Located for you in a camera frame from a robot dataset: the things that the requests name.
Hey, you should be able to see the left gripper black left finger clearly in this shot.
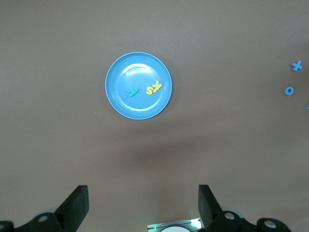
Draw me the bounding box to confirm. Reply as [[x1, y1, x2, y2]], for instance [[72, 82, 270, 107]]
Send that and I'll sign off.
[[13, 185, 89, 232]]

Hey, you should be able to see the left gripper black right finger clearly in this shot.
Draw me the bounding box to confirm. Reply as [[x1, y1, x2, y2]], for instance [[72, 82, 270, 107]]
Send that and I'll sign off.
[[198, 185, 257, 232]]

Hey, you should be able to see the blue plate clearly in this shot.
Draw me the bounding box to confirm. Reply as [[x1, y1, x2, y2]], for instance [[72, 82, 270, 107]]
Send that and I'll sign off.
[[105, 52, 173, 121]]

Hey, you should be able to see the brown table cover sheet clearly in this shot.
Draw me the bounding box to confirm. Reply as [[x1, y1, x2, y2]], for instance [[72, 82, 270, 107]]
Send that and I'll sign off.
[[0, 0, 309, 232]]

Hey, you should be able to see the blue foam letter x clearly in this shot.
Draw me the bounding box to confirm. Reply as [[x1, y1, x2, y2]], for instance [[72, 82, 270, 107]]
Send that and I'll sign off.
[[291, 60, 303, 72]]

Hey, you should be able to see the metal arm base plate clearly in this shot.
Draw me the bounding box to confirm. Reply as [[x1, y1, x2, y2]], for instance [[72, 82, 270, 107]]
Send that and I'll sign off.
[[146, 217, 203, 232]]

